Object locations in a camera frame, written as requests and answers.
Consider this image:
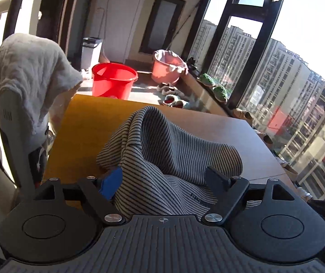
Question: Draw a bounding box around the grey black striped sweater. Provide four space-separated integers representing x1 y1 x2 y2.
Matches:
97 106 251 219

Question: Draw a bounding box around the beige shoe on sill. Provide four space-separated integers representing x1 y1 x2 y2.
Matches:
254 129 273 150
232 109 254 127

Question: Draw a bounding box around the green potted plant near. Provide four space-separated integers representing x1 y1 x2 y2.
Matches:
212 85 228 104

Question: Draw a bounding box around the green potted plant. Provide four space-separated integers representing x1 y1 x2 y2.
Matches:
212 85 228 104
197 73 215 88

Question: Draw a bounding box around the white chair under towel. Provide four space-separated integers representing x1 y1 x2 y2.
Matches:
0 91 49 197

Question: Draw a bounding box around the slipper with red lining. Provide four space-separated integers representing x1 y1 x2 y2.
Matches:
162 94 179 107

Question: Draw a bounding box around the red plastic bucket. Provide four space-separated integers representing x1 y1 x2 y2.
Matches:
92 63 138 100

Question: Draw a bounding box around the green potted plant far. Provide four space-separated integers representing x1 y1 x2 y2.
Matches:
197 73 215 88

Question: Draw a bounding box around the grey slippers pair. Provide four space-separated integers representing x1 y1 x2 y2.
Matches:
156 83 185 97

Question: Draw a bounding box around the pink bucket with cloth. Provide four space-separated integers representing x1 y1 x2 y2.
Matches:
151 49 188 84

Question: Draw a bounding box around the white trash bin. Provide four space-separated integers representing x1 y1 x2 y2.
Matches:
80 37 103 70

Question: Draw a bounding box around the white quilted towel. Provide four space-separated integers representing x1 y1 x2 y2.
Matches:
0 33 83 134

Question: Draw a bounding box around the mop pole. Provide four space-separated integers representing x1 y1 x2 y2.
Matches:
166 0 202 50

